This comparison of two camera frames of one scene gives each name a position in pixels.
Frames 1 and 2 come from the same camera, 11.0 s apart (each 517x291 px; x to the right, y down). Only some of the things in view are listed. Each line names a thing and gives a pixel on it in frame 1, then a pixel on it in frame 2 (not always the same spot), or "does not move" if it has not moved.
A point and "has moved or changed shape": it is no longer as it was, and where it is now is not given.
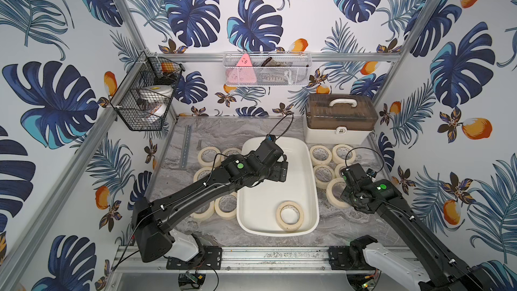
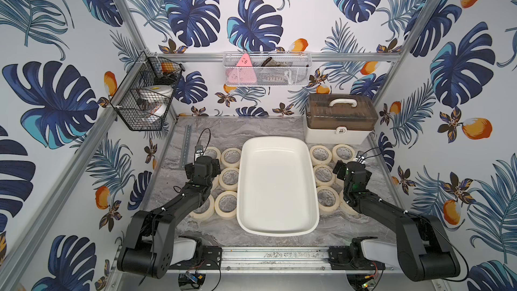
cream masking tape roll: x=330 y=195 has moved or changed shape
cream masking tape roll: x=322 y=174 does not move
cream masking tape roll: x=292 y=227 -> x=345 y=205
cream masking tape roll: x=226 y=206 does not move
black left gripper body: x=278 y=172 -> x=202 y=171
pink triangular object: x=243 y=73 does not move
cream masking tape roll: x=230 y=151 does not move
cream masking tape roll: x=207 y=156 does not move
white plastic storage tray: x=256 y=205 does not move
